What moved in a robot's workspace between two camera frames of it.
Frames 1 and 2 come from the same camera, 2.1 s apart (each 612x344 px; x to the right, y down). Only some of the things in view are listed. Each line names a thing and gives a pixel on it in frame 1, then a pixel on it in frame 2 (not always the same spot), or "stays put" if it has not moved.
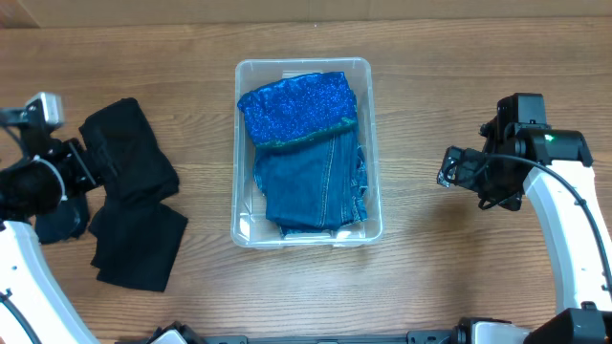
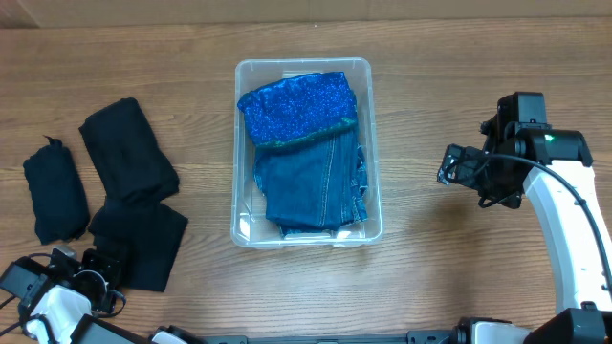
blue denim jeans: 316,184 stays put
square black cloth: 136,245 stays put
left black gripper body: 85,165 to 97,264
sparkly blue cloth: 298,109 stays put
